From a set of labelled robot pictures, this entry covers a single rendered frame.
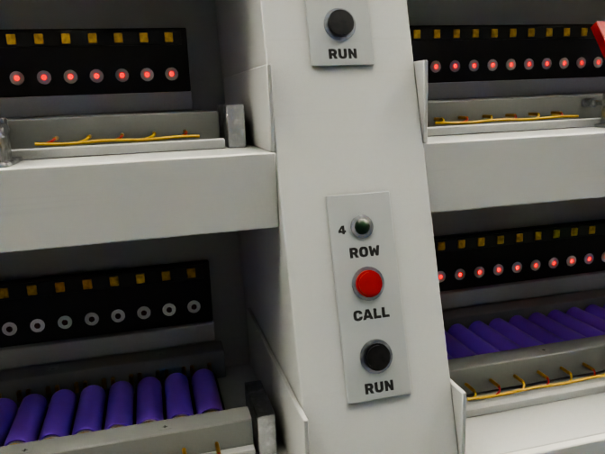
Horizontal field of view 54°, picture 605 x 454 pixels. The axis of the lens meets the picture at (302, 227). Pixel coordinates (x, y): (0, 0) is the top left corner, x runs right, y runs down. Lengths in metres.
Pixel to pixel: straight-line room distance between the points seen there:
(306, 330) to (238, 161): 0.11
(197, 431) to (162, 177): 0.16
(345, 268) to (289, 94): 0.11
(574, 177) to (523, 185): 0.04
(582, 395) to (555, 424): 0.05
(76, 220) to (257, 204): 0.10
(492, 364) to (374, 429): 0.14
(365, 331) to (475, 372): 0.14
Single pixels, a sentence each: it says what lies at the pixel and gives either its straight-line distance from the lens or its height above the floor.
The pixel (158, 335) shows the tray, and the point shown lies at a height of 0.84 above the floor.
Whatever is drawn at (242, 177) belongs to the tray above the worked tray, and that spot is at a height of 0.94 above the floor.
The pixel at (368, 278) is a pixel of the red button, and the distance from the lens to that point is 0.35.
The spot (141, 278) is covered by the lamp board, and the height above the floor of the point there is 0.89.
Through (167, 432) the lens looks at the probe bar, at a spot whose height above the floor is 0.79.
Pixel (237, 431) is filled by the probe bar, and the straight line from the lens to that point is 0.40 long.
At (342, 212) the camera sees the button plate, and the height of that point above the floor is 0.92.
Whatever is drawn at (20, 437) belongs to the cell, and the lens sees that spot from 0.44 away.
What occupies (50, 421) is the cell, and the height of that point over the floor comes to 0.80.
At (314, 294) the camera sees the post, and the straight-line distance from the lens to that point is 0.35.
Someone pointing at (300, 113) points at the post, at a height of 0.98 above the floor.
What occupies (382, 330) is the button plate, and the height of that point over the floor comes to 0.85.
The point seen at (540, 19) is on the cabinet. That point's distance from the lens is 0.71.
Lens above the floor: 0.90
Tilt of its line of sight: 3 degrees up
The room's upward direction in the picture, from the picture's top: 6 degrees counter-clockwise
